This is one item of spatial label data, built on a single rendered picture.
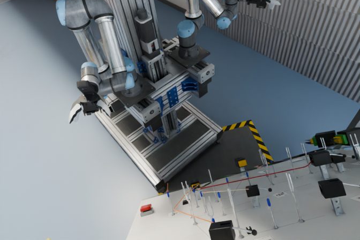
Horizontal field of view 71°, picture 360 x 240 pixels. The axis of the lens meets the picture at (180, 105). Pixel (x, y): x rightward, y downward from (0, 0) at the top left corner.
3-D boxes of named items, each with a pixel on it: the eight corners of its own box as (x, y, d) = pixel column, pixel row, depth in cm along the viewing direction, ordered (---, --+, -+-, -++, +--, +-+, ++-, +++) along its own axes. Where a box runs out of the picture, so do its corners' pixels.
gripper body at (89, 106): (102, 114, 107) (101, 95, 115) (98, 100, 101) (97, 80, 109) (83, 117, 106) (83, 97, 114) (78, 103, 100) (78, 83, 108)
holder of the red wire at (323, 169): (354, 174, 100) (346, 147, 101) (320, 181, 102) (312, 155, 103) (348, 171, 105) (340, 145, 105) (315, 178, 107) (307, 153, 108)
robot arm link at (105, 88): (115, 98, 127) (109, 82, 119) (94, 104, 126) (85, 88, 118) (114, 88, 132) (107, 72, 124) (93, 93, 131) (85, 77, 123)
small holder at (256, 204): (276, 204, 90) (270, 185, 90) (250, 209, 92) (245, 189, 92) (275, 200, 94) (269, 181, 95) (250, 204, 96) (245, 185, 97)
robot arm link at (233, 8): (221, 22, 161) (221, 6, 153) (226, 13, 167) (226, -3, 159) (233, 24, 158) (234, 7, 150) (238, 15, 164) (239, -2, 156)
